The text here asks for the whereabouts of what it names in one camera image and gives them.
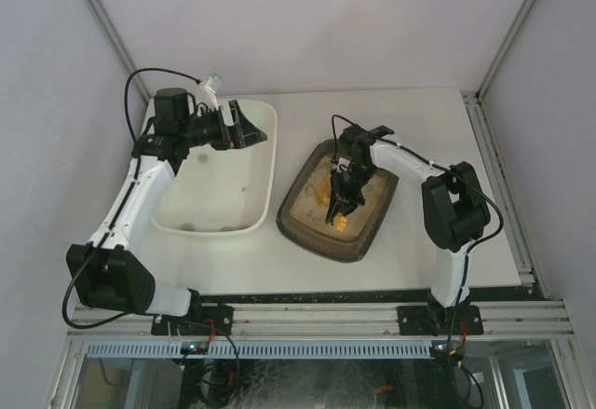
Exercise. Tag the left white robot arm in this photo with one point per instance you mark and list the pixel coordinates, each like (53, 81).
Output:
(107, 271)

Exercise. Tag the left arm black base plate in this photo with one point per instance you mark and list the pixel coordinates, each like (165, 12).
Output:
(216, 319)

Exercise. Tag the aluminium frame post right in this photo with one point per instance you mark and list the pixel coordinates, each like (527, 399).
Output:
(514, 30)

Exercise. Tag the aluminium frame post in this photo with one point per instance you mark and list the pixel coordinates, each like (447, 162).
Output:
(514, 30)
(107, 27)

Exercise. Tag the aluminium mounting rail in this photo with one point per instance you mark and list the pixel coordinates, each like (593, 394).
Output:
(484, 321)

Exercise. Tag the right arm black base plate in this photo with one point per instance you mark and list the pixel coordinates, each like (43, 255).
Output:
(430, 320)

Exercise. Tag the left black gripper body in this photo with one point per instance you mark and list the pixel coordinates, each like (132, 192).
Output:
(227, 128)

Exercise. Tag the white plastic tub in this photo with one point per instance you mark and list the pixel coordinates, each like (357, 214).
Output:
(232, 189)

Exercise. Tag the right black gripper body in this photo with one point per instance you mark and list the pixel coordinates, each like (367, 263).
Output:
(347, 184)

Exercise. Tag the yellow litter scoop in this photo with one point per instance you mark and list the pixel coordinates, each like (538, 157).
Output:
(323, 197)

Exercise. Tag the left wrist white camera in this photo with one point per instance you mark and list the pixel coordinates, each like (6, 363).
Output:
(206, 91)

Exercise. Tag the aluminium frame post left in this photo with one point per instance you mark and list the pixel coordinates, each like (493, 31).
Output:
(107, 27)

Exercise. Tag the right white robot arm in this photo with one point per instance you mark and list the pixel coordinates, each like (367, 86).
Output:
(455, 210)

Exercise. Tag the dark grey litter box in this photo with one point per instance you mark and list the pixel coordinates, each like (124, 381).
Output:
(301, 220)

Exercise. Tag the grey slotted cable duct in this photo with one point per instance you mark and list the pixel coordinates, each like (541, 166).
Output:
(262, 350)

